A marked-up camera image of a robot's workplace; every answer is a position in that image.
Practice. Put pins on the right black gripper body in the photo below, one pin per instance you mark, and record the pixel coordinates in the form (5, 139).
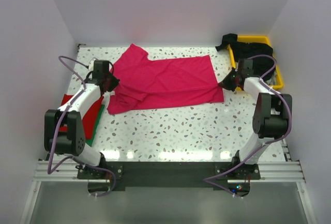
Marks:
(229, 82)

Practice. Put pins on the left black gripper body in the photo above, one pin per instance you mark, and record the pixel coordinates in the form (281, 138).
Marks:
(113, 81)

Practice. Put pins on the pink t shirt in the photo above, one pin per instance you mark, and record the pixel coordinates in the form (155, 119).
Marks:
(165, 83)

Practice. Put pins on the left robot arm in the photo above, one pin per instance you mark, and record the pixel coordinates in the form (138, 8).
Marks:
(64, 135)

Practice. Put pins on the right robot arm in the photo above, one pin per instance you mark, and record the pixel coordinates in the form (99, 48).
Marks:
(272, 118)

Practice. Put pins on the black t shirt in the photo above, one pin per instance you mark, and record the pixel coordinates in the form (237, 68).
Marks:
(262, 65)

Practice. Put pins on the grey t shirt in bin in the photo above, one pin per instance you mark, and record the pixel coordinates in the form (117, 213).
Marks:
(273, 79)

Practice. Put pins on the red folded t shirt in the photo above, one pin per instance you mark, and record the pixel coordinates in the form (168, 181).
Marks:
(89, 118)

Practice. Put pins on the yellow plastic bin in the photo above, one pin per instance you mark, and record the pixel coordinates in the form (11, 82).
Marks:
(259, 39)

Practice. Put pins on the green folded t shirt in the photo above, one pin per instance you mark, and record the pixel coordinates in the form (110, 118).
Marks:
(101, 110)

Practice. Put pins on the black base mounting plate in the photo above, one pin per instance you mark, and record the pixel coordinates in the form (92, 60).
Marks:
(119, 176)

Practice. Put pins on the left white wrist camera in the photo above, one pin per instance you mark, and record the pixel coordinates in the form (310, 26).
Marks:
(91, 64)

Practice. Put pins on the aluminium frame rail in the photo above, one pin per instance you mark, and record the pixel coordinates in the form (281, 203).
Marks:
(288, 172)

